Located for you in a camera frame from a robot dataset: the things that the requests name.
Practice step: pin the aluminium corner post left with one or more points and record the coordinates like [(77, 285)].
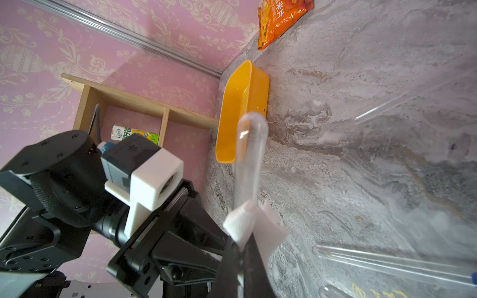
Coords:
[(111, 29)]

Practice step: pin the wooden shelf unit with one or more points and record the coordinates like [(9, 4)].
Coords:
[(93, 94)]

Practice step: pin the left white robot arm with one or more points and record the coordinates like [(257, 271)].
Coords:
[(61, 182)]

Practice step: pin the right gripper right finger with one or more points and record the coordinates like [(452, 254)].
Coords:
[(255, 280)]

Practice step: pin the test tube blue cap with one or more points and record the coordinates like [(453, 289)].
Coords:
[(252, 134), (447, 275), (330, 291), (422, 85)]

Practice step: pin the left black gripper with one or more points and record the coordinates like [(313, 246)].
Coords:
[(177, 244)]

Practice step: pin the orange snack bag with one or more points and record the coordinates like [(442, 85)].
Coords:
[(275, 17)]

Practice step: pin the yellow plastic tray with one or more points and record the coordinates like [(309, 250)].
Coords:
[(246, 91)]

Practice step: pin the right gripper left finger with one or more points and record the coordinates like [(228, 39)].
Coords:
[(226, 282)]

